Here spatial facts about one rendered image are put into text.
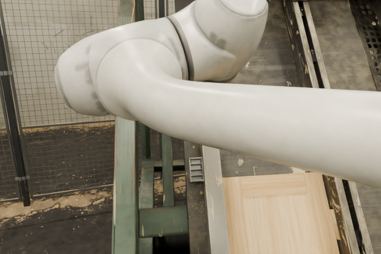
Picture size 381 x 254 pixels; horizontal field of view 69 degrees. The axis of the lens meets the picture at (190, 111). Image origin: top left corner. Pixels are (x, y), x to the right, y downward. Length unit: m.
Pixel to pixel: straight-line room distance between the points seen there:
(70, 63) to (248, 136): 0.24
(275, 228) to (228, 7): 0.66
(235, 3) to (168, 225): 0.67
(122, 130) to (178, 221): 0.31
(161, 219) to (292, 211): 0.38
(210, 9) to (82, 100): 0.19
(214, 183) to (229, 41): 0.52
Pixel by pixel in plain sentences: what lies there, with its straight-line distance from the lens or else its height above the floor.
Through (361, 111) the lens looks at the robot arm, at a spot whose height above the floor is 1.58.
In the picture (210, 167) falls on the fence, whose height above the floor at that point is 1.26.
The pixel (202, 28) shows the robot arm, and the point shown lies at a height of 1.63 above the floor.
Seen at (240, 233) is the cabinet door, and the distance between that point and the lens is 0.84.
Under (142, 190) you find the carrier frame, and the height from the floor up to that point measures 0.79.
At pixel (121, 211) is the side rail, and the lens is 0.78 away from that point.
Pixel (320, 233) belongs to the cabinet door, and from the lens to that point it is 0.93.
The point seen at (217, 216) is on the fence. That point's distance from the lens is 0.80.
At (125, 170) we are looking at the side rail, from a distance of 0.79.
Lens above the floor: 1.62
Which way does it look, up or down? 15 degrees down
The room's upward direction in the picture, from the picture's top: straight up
